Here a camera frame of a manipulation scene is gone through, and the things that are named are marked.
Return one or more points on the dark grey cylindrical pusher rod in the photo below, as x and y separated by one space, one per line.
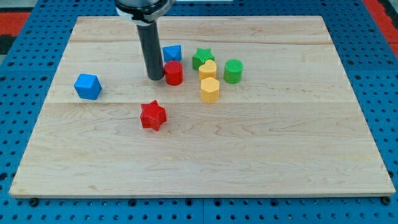
150 45

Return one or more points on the yellow hexagon block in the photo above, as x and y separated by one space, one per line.
210 89

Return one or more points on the blue diamond block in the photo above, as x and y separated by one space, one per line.
172 52

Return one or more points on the red cylinder block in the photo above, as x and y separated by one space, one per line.
173 71

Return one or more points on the green star block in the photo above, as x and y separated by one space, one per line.
200 57

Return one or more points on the yellow heart block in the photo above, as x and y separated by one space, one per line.
207 70

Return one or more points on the red star block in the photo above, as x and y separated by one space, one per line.
152 115

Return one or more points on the blue cube block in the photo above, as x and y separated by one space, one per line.
88 86

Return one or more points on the green cylinder block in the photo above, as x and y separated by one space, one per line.
233 70

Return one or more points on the wooden board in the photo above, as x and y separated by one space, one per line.
292 127

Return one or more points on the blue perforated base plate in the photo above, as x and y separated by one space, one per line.
31 62

